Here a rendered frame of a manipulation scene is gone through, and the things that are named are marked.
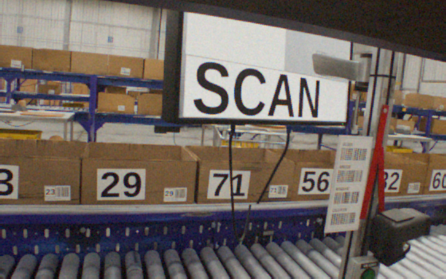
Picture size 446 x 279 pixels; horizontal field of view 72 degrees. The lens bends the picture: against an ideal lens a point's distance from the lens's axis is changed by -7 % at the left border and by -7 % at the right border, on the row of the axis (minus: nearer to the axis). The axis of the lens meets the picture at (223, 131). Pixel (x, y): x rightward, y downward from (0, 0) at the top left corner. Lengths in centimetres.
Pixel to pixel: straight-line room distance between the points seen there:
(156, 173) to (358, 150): 71
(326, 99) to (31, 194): 94
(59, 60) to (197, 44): 524
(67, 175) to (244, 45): 78
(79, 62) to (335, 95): 512
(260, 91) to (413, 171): 130
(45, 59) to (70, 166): 466
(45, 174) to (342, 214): 89
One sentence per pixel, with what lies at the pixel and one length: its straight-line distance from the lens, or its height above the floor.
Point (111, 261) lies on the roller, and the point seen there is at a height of 75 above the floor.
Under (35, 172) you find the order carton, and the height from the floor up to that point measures 100.
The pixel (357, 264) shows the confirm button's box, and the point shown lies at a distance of 75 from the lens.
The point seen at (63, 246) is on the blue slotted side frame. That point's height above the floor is 75.
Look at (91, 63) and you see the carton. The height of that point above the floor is 156.
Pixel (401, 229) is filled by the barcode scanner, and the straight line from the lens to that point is 74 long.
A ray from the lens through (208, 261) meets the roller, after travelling 114.
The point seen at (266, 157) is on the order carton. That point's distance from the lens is 155.
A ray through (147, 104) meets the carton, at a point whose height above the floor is 98.
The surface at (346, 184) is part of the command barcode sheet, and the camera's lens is 68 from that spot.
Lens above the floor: 131
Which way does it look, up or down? 7 degrees down
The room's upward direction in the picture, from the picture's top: 5 degrees clockwise
